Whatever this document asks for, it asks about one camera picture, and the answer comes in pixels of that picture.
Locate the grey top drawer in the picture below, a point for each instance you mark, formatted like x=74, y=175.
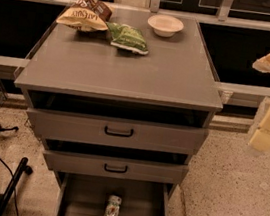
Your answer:
x=82, y=119

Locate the grey drawer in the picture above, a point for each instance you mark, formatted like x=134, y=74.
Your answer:
x=82, y=119
x=89, y=159
x=82, y=195

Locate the grey middle drawer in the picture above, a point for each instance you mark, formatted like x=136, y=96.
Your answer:
x=89, y=159

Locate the grey drawer cabinet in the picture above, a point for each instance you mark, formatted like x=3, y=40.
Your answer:
x=175, y=72

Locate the grey bottom drawer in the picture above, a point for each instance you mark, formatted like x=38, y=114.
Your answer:
x=82, y=195

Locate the white bowl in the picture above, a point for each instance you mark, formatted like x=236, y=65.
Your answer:
x=165, y=26

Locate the green snack bag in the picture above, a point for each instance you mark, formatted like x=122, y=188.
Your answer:
x=126, y=37

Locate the brown yellow chip bag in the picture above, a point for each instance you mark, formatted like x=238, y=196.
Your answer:
x=86, y=16

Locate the grey metal railing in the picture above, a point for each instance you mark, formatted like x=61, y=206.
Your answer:
x=0, y=59

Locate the black top drawer handle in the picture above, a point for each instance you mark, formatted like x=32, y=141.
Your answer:
x=118, y=133

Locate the black drawer handle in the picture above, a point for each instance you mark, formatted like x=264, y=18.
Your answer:
x=118, y=133
x=111, y=169

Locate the black middle drawer handle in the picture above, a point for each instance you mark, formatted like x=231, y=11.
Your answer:
x=111, y=169

